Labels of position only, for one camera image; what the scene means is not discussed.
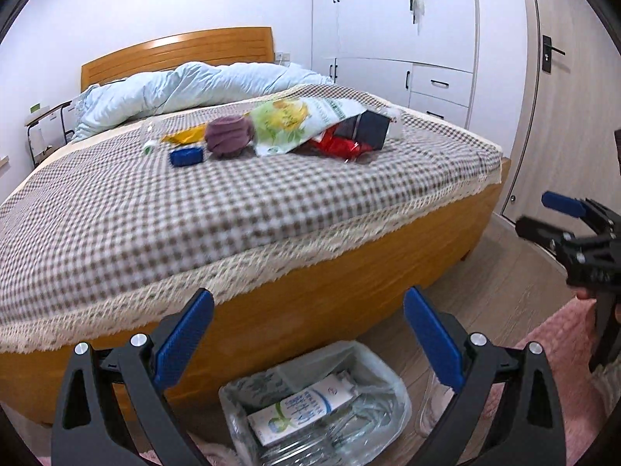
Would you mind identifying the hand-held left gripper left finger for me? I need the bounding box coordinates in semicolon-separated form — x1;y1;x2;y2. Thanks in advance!
51;288;215;466

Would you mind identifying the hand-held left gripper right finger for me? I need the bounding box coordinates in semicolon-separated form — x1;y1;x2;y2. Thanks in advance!
404;286;566;466

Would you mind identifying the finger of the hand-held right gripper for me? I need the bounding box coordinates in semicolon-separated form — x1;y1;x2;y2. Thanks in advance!
515;216;579;259
542;191;621;236

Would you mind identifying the clear plastic bin liner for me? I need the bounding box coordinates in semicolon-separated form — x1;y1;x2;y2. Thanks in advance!
218;340;413;466

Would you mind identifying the floral grey trash bin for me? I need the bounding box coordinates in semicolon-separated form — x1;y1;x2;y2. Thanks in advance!
220;349;403;466

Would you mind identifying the white carton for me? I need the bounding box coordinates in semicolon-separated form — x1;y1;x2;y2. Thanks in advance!
247;377;357;447

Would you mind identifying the clear plastic cup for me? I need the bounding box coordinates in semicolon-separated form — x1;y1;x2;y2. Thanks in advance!
385;107;406;139

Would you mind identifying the blue lid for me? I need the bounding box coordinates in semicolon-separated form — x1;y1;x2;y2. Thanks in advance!
170;146;205;168

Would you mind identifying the dark blue box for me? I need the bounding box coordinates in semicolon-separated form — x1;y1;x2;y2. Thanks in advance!
335;110;391;151

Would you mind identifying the yellow wrapper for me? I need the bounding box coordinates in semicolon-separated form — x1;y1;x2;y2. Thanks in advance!
160;125;209;146

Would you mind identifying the clear plastic bottle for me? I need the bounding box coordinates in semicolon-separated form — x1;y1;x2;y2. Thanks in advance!
142;119;161;153

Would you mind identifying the purple cloth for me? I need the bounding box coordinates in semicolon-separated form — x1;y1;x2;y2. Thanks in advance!
205;115;255;158

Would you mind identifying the red snack packet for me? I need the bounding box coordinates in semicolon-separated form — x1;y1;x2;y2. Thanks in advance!
310;129;384;163

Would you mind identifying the white green fruit print packet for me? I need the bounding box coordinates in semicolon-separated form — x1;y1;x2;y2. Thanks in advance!
250;97;369;157

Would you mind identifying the light wooden door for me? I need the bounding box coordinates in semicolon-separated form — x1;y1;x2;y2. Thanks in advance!
497;0;621;234

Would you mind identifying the pink fluffy rug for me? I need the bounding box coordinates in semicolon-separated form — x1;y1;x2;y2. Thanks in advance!
29;298;621;466

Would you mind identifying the light blue duvet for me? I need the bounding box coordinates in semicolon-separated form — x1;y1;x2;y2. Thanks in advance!
70;61;335;144

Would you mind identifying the white wardrobe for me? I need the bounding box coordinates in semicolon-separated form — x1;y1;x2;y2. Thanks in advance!
310;0;481;129

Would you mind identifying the black door handle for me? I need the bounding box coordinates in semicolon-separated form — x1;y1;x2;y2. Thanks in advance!
542;35;566;75

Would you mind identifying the black frame bedside table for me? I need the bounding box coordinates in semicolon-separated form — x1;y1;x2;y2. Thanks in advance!
25;102;73;166

